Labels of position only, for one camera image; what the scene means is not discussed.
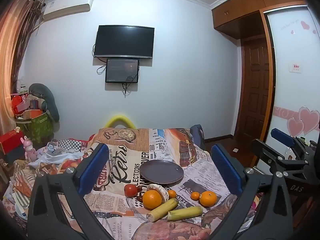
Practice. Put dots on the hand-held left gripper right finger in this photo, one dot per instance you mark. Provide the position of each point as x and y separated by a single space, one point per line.
226 172

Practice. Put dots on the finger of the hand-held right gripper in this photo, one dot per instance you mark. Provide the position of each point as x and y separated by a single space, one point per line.
282 136
265 151

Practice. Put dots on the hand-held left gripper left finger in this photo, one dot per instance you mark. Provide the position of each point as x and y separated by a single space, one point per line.
92 170

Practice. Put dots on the large orange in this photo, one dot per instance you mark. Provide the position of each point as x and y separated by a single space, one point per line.
152 200
208 198

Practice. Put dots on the small mandarin orange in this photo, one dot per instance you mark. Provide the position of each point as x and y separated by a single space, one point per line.
172 194
195 196

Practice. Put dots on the red tomato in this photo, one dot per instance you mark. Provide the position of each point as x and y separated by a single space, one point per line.
130 190

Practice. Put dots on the yellow corn cob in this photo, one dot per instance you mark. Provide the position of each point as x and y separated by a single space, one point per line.
185 213
162 209

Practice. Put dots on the dark purple plate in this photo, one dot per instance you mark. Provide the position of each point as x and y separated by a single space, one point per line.
161 172

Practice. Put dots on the beige bread roll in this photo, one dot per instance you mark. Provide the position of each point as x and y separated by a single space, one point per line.
160 189

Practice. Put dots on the checkered cloth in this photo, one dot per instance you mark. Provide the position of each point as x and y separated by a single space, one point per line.
71 145

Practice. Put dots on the white crumpled cloth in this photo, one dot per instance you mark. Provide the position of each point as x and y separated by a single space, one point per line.
53 156

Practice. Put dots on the white heart print sliding door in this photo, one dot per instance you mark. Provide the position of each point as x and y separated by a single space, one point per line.
287 92

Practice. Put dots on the dark red grapes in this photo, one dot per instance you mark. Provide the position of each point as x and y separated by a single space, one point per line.
139 188

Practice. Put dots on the brown wooden door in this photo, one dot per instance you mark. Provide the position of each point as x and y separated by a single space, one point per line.
255 90

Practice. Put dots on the dark red jujube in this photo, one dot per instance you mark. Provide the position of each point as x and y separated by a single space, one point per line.
139 198

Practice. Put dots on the pink bunny toy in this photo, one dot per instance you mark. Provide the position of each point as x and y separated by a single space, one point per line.
30 150

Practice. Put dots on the grey plush toy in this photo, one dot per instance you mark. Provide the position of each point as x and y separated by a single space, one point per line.
47 97

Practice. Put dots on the red box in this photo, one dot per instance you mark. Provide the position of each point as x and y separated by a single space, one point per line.
11 141

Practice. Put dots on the red gift bag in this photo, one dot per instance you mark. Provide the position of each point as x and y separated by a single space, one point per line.
18 105

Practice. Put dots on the wooden overhead cabinet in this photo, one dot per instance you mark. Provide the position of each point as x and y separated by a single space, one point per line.
240 7

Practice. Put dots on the orange curtain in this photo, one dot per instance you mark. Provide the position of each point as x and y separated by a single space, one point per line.
10 55

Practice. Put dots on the white air conditioner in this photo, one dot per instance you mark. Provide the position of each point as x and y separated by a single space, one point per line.
67 7

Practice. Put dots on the small black wall monitor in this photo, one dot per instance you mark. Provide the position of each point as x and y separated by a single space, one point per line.
122 70

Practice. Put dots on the black wall television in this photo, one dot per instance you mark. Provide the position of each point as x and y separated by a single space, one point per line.
123 41

